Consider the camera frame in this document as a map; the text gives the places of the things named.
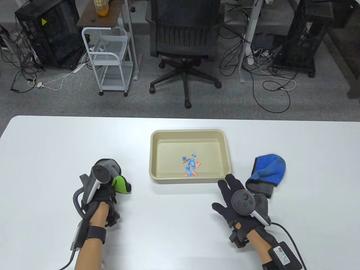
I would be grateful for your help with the person's left hand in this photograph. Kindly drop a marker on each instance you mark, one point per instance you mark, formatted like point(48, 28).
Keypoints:
point(104, 197)

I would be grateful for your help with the person's right hand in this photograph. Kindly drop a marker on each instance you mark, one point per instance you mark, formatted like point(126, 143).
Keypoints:
point(227, 197)

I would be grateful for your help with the grey hand controller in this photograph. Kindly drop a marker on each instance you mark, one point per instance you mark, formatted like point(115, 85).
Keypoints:
point(99, 171)
point(243, 202)

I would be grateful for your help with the pile of balloon pieces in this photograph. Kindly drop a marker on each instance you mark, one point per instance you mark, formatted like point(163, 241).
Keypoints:
point(191, 170)

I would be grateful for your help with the grey and blue hand towel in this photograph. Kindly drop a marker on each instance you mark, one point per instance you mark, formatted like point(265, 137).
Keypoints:
point(270, 166)

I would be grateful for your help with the person's left forearm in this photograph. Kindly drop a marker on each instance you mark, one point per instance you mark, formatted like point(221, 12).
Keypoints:
point(90, 253)

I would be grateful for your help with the grey left wrist box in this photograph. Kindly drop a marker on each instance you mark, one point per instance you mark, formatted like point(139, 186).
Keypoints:
point(78, 234)

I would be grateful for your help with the beige plastic tray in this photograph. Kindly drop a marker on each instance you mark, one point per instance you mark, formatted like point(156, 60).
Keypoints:
point(168, 146)

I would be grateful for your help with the black labelled right wrist box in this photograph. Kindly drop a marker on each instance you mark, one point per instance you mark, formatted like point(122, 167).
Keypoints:
point(284, 256)

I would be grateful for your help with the white power strip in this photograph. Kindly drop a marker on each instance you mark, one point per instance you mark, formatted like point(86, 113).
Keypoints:
point(80, 68)

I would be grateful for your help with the white rolling cart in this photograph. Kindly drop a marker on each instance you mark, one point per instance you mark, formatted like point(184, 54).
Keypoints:
point(109, 60)

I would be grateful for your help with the dark grey box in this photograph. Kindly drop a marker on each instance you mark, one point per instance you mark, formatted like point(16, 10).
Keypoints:
point(263, 41)

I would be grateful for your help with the white desk leg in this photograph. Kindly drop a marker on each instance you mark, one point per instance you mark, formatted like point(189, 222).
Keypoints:
point(247, 36)

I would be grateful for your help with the black office chair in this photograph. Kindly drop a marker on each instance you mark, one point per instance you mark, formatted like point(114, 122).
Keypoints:
point(182, 36)

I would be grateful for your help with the black computer tower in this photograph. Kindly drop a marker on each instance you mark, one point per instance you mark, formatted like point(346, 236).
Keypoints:
point(303, 33)
point(53, 33)

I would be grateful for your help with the brown top side table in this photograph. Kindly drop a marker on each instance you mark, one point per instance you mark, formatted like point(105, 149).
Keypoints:
point(109, 17)

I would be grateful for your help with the orange drink bottle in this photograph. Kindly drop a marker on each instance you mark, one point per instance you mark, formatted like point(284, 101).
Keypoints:
point(101, 7)

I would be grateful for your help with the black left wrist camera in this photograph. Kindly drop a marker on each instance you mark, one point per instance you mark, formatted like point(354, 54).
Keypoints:
point(112, 218)

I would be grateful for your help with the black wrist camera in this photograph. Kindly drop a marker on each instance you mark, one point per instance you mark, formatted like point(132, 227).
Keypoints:
point(239, 239)
point(112, 218)

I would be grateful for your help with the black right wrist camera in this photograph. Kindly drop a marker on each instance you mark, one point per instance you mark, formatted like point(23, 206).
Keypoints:
point(239, 239)

